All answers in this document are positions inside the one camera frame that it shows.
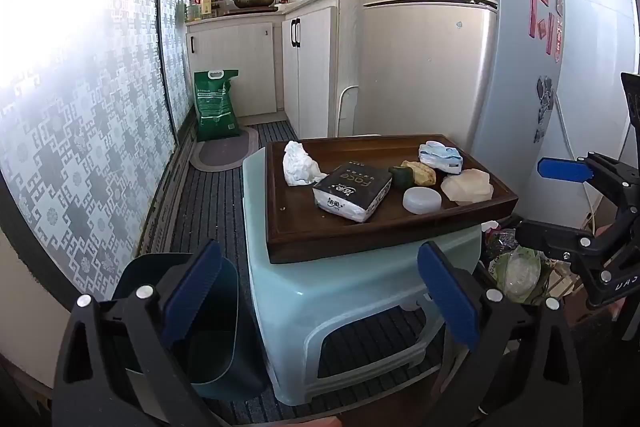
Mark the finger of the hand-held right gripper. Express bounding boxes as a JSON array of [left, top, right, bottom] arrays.
[[537, 151, 640, 208], [515, 218, 617, 289]]

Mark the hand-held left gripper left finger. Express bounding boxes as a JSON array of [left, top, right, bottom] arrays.
[[52, 239, 223, 427]]

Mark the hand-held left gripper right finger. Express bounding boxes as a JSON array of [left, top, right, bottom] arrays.
[[417, 241, 583, 427]]

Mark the dark teal plastic bin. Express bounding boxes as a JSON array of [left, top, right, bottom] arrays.
[[112, 252, 267, 400]]

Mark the round translucent white lid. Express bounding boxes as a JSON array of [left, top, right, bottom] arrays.
[[402, 186, 443, 214]]

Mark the pale pink paper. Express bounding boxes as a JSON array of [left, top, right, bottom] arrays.
[[440, 169, 495, 206]]

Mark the blue white wrapper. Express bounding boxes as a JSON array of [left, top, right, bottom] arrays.
[[418, 141, 464, 174]]

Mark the small dark green lump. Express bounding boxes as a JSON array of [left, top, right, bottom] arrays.
[[389, 164, 413, 190]]

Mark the dark wooden tray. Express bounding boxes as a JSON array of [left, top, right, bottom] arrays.
[[264, 134, 520, 264]]

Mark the black tissue pack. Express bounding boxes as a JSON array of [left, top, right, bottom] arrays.
[[312, 161, 393, 224]]

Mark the white tissue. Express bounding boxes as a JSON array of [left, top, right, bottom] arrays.
[[282, 140, 328, 186]]

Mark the clear plastic bag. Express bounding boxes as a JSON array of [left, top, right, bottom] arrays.
[[480, 222, 556, 305]]

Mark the grey striped floor mat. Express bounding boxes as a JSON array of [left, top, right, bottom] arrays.
[[135, 121, 446, 425]]

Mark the light blue plastic stool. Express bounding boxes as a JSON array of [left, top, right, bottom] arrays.
[[242, 147, 483, 407]]

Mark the grey oval floor mat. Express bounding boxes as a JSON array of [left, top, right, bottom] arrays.
[[189, 126, 260, 172]]

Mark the cream two door fridge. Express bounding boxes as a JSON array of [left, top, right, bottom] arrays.
[[352, 0, 640, 228]]

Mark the green rice bag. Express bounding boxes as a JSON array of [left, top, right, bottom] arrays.
[[194, 69, 242, 142]]

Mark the patterned frosted glass door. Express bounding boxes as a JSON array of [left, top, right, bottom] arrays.
[[0, 0, 198, 313]]

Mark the single door kitchen cabinet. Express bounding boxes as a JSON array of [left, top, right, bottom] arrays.
[[186, 18, 278, 118]]

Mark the double door kitchen cabinet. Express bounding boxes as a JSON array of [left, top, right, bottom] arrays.
[[281, 0, 366, 140]]

